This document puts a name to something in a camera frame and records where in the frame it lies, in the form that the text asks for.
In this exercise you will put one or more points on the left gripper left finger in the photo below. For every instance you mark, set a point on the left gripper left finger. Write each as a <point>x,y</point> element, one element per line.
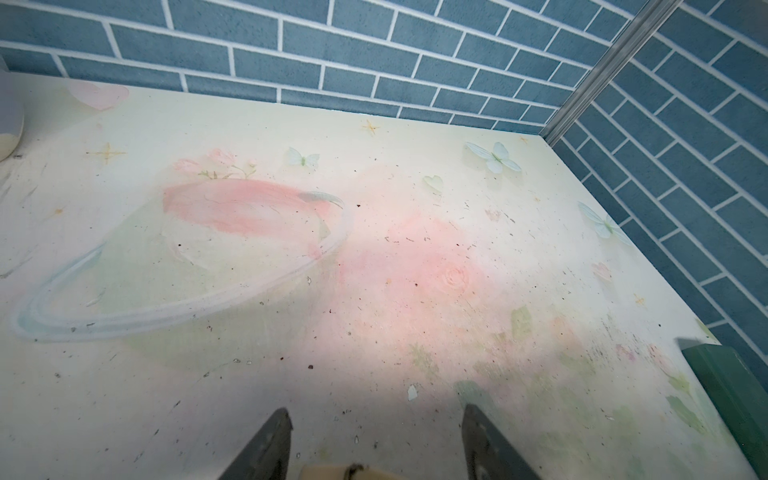
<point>266,456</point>

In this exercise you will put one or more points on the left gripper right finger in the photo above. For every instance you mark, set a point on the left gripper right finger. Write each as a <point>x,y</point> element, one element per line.
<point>488,453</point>

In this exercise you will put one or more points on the brown cardboard paper box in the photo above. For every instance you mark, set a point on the brown cardboard paper box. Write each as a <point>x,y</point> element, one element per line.
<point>353,471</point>

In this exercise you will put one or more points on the dark green phone case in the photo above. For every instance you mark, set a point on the dark green phone case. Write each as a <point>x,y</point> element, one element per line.
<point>738,397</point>

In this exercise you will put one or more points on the lavender ceramic cup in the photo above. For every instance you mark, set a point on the lavender ceramic cup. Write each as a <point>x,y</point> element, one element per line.
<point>12,117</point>

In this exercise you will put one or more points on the right aluminium corner post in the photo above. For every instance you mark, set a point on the right aluminium corner post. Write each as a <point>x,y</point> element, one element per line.
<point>628,42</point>

